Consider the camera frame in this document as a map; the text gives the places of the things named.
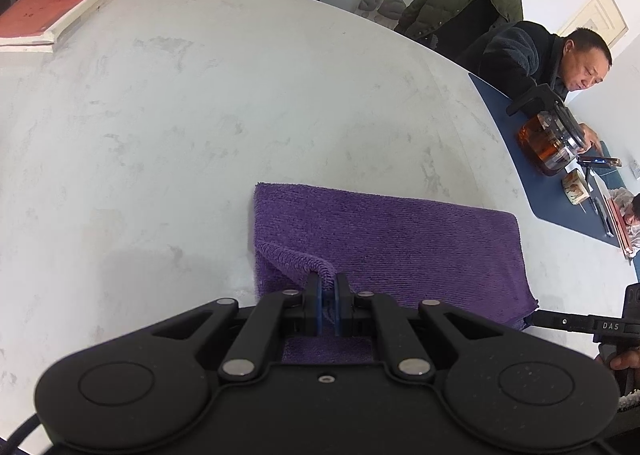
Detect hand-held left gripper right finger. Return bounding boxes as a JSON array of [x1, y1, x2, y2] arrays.
[[335, 273, 506, 382]]

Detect glass teapot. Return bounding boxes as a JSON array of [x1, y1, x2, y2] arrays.
[[506, 84, 587, 177]]

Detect patterned cup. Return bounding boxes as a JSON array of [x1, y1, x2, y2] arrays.
[[562, 170, 591, 206]]

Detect purple towel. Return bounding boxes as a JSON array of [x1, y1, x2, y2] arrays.
[[252, 182, 540, 365]]

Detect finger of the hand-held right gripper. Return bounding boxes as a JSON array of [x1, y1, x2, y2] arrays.
[[522, 310, 596, 334]]

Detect white door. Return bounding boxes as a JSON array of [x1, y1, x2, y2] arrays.
[[557, 0, 628, 61]]

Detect person's right hand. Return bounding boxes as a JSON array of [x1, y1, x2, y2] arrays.
[[609, 350, 640, 371]]

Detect red folder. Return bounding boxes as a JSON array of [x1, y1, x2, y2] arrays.
[[607, 195, 636, 256]]

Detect red covered book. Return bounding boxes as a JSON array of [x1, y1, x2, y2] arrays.
[[0, 0, 146, 53]]

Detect blue table mat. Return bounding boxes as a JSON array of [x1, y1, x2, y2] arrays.
[[467, 72, 640, 281]]

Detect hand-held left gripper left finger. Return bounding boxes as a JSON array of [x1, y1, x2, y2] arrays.
[[150, 274, 321, 382]]

